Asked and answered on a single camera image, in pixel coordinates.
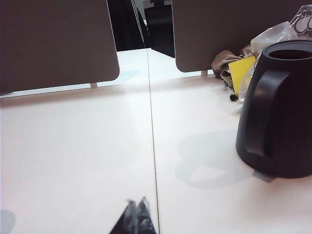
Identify brown desk partition panel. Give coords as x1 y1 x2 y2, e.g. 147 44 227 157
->
172 0 312 77
0 0 121 95

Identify brown crumpled cloth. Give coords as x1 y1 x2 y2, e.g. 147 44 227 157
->
211 44 256 81

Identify yellow sponge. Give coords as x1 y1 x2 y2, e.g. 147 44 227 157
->
228 55 257 96

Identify black kettle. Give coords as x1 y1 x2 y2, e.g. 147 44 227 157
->
235 39 312 180

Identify black jacket white stripes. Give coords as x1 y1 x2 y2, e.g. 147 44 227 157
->
106 0 149 52

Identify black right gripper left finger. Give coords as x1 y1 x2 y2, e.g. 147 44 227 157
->
108 198 138 234

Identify clear printed plastic bag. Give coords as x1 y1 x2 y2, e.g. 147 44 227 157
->
237 4 312 103

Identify black marker pen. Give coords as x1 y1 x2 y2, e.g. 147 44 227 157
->
224 81 239 102

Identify translucent white plastic bag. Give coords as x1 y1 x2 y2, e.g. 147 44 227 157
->
250 21 293 56

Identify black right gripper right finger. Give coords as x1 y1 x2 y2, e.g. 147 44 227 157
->
136 196 159 234

